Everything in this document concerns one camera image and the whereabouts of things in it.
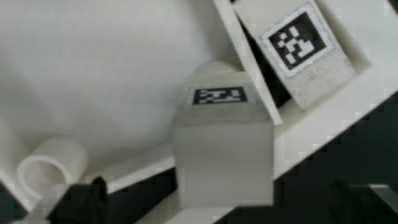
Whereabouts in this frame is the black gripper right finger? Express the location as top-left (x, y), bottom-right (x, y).
top-left (329, 179), bottom-right (398, 224)

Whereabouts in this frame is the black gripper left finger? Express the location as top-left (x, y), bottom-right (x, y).
top-left (16, 175), bottom-right (112, 224)

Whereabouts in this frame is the white table leg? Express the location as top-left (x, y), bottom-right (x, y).
top-left (233, 0), bottom-right (372, 109)
top-left (173, 61), bottom-right (274, 207)

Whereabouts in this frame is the white square tabletop panel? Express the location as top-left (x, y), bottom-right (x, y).
top-left (0, 0), bottom-right (285, 214)

